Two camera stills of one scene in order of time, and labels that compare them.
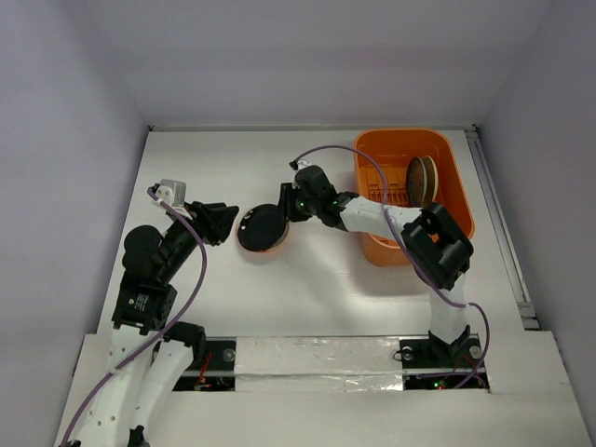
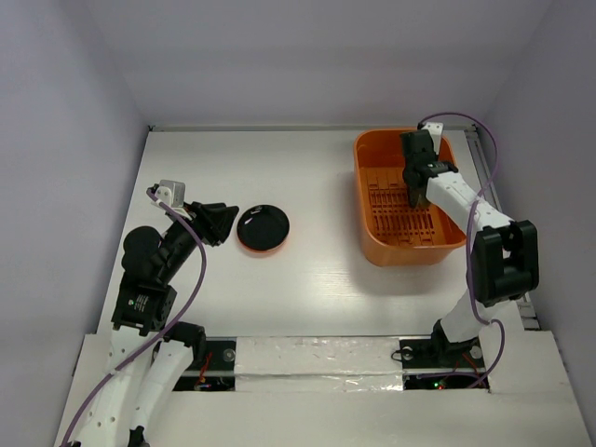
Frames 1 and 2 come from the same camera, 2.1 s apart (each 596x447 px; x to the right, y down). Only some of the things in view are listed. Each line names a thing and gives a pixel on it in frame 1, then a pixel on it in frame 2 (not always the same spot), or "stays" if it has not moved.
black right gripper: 287,201 → 416,143
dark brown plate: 263,228 stays
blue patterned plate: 416,182 stays
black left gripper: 213,220 stays
